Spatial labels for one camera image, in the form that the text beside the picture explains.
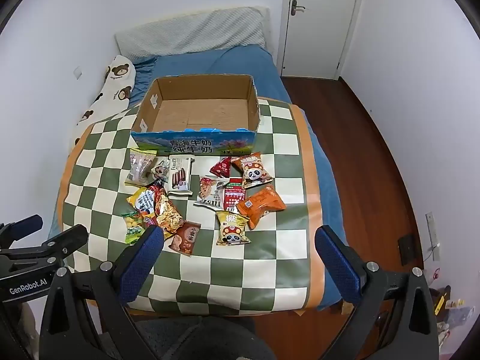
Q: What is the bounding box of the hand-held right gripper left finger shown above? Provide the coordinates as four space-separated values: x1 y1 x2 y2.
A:
39 226 166 360

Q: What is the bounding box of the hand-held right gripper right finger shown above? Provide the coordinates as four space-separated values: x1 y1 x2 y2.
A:
314 225 439 360

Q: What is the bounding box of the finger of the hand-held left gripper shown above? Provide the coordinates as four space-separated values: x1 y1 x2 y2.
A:
0 214 44 250
0 224 88 271

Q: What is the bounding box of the red green snack packet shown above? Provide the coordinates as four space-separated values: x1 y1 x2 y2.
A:
223 178 247 212

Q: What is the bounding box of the cardboard box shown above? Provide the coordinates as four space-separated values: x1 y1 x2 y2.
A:
130 74 260 156

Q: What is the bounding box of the brown snack packet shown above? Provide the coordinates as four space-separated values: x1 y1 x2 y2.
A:
167 221 202 257

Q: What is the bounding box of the red yellow noodle packet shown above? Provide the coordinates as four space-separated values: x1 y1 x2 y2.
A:
144 181 185 239

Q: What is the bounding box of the green checkered mat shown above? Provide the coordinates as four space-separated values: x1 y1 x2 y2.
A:
60 97 325 316

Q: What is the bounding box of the dark grey cloth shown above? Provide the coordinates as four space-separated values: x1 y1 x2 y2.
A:
129 316 279 360

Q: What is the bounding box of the plain orange snack packet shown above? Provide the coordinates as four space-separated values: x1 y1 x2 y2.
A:
235 185 287 230

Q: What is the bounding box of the yellow panda snack packet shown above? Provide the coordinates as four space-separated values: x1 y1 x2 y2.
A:
215 210 251 247

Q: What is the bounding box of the small cartoon snack packet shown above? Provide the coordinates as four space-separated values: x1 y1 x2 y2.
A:
153 158 172 181

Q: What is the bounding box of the white wafer stick packet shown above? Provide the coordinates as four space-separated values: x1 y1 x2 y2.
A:
167 154 195 196

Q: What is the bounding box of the clear snack packet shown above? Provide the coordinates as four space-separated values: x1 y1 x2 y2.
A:
125 148 158 187

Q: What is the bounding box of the white cookie packet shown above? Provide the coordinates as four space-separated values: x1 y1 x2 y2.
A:
193 176 229 211

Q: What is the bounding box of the orange panda snack packet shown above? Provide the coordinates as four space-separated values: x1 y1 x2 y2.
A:
230 152 274 190

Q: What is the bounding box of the red triangular snack packet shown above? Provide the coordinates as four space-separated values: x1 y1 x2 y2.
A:
209 156 233 178

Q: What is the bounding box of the clear plastic bag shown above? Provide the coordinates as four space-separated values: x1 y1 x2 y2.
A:
445 305 470 331

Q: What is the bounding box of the bear print pillow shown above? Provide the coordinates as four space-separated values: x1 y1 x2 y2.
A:
73 55 136 147

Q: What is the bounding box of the blue bed sheet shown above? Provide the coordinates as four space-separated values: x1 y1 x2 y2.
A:
49 45 347 311

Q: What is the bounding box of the white door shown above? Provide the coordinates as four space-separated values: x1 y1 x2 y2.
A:
280 0 367 81

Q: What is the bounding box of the grey pillow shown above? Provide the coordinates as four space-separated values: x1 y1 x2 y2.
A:
114 6 271 62

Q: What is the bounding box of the black wall box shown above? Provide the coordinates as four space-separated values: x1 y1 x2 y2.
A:
398 234 417 266

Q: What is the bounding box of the white wall cable duct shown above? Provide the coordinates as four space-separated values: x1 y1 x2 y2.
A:
425 211 440 262

